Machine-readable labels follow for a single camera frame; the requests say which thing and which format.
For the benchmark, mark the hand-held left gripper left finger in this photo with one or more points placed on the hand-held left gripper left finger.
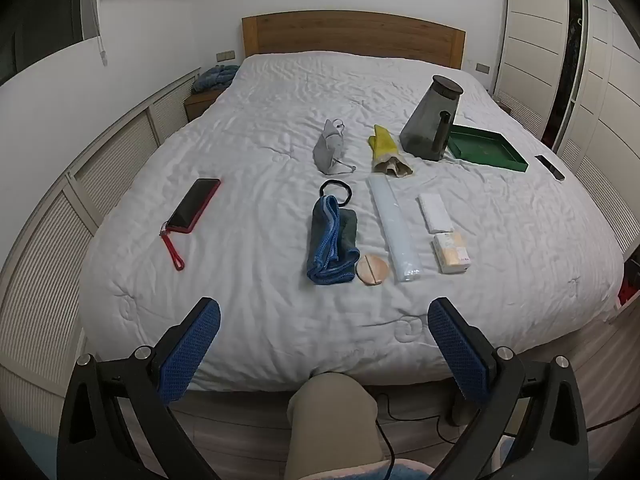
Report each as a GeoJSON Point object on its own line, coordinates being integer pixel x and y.
{"type": "Point", "coordinates": [190, 350]}

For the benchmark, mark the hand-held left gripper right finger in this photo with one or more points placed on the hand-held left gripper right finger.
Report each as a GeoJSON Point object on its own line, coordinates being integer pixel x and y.
{"type": "Point", "coordinates": [457, 355]}

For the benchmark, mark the long clear plastic bag pack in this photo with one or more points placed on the long clear plastic bag pack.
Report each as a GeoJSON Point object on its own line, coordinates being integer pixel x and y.
{"type": "Point", "coordinates": [397, 230]}

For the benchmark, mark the white cloth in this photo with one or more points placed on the white cloth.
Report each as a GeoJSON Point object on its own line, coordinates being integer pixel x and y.
{"type": "Point", "coordinates": [434, 212]}

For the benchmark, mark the blue and grey towel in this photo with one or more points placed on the blue and grey towel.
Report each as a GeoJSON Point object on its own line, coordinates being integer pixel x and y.
{"type": "Point", "coordinates": [327, 240]}

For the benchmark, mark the green tray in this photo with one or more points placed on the green tray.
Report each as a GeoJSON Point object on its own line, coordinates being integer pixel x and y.
{"type": "Point", "coordinates": [480, 147]}

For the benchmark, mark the yellow towel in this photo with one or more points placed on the yellow towel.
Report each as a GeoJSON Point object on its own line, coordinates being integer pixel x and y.
{"type": "Point", "coordinates": [384, 145]}

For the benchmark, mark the grey face mask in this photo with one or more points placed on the grey face mask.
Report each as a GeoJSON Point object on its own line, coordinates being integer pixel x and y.
{"type": "Point", "coordinates": [327, 150]}

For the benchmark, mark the red-cased smartphone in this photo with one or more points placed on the red-cased smartphone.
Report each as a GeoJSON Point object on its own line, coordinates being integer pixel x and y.
{"type": "Point", "coordinates": [192, 205]}

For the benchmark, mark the person's leg in beige trousers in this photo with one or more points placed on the person's leg in beige trousers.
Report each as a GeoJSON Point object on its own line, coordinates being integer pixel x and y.
{"type": "Point", "coordinates": [330, 425]}

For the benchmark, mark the red bag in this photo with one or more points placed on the red bag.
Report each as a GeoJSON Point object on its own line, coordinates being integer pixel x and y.
{"type": "Point", "coordinates": [629, 294]}

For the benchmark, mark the black smartphone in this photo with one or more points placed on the black smartphone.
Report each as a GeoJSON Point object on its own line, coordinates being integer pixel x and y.
{"type": "Point", "coordinates": [550, 167]}

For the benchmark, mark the grey translucent pitcher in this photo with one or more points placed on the grey translucent pitcher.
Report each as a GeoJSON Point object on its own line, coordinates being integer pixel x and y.
{"type": "Point", "coordinates": [425, 120]}

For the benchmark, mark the wooden nightstand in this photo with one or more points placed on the wooden nightstand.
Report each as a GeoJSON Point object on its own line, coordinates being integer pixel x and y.
{"type": "Point", "coordinates": [197, 105]}
{"type": "Point", "coordinates": [502, 104]}

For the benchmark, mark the white quilted duvet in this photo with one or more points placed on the white quilted duvet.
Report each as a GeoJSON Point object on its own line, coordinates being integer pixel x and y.
{"type": "Point", "coordinates": [250, 110]}

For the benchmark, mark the blue crumpled cloth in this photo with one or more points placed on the blue crumpled cloth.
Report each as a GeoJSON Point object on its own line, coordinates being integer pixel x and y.
{"type": "Point", "coordinates": [212, 77]}

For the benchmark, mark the white wardrobe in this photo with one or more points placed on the white wardrobe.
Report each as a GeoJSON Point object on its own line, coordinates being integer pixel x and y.
{"type": "Point", "coordinates": [530, 35]}

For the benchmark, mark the wooden bed headboard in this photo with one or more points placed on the wooden bed headboard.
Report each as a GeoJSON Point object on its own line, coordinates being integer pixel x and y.
{"type": "Point", "coordinates": [350, 35]}

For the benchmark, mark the dark window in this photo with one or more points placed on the dark window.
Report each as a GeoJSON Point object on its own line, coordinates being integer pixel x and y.
{"type": "Point", "coordinates": [40, 10]}

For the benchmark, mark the white louvred wall cabinet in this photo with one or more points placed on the white louvred wall cabinet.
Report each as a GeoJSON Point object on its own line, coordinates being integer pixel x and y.
{"type": "Point", "coordinates": [115, 160]}

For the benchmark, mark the wall socket panel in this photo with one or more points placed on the wall socket panel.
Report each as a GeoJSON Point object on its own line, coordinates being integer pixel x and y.
{"type": "Point", "coordinates": [482, 67]}
{"type": "Point", "coordinates": [225, 55]}

